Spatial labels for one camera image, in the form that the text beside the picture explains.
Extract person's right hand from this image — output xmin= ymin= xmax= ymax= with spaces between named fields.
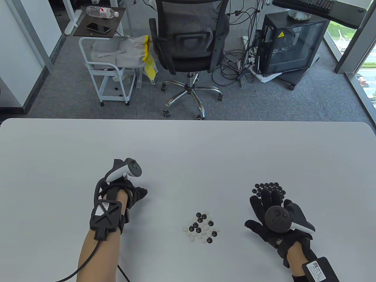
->
xmin=245 ymin=188 xmax=315 ymax=268

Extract person's left hand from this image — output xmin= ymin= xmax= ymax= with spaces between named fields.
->
xmin=95 ymin=180 xmax=148 ymax=209

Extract cluster of black go stones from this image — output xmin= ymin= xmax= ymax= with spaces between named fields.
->
xmin=252 ymin=182 xmax=286 ymax=198

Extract pile of mixed go stones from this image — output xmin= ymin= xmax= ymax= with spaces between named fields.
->
xmin=182 ymin=210 xmax=221 ymax=244

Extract person's right forearm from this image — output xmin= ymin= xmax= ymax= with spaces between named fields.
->
xmin=286 ymin=242 xmax=307 ymax=275

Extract black and white VR controller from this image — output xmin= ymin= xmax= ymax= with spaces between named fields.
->
xmin=105 ymin=159 xmax=143 ymax=183
xmin=265 ymin=203 xmax=315 ymax=234

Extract black cross-braced wrist module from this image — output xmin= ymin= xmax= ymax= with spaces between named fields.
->
xmin=89 ymin=200 xmax=130 ymax=241

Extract black labelled wrist box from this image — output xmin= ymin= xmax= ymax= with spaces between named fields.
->
xmin=292 ymin=256 xmax=340 ymax=282

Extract white papers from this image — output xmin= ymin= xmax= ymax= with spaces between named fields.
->
xmin=251 ymin=66 xmax=282 ymax=84

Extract dark rolling computer stand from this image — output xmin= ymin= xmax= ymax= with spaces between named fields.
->
xmin=279 ymin=56 xmax=320 ymax=91

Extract yellow plastic bag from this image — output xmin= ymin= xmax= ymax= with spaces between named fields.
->
xmin=142 ymin=35 xmax=158 ymax=85

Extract white metal cart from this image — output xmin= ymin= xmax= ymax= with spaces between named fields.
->
xmin=79 ymin=37 xmax=136 ymax=106

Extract grey fabric bag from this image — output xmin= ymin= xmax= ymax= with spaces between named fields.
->
xmin=90 ymin=36 xmax=149 ymax=69

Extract black mesh office chair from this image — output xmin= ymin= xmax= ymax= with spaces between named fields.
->
xmin=148 ymin=0 xmax=231 ymax=120

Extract black computer tower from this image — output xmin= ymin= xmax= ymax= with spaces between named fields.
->
xmin=256 ymin=12 xmax=330 ymax=77

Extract brown side table top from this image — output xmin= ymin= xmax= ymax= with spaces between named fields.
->
xmin=73 ymin=6 xmax=126 ymax=38

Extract black smartphone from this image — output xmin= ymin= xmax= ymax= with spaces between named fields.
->
xmin=85 ymin=23 xmax=111 ymax=33

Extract white desk leg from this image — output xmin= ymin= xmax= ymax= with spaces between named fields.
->
xmin=62 ymin=0 xmax=83 ymax=36

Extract clear plastic water bottle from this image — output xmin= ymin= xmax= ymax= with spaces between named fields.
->
xmin=86 ymin=5 xmax=119 ymax=19

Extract silver bowl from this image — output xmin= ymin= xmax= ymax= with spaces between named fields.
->
xmin=288 ymin=9 xmax=312 ymax=21

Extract black keyboard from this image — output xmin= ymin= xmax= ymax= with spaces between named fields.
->
xmin=273 ymin=0 xmax=335 ymax=14

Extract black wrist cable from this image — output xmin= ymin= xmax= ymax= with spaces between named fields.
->
xmin=54 ymin=239 xmax=131 ymax=282

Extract tangle of black cables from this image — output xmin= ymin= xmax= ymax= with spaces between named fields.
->
xmin=212 ymin=0 xmax=265 ymax=87

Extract aluminium frame post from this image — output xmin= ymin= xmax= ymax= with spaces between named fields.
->
xmin=239 ymin=0 xmax=265 ymax=88

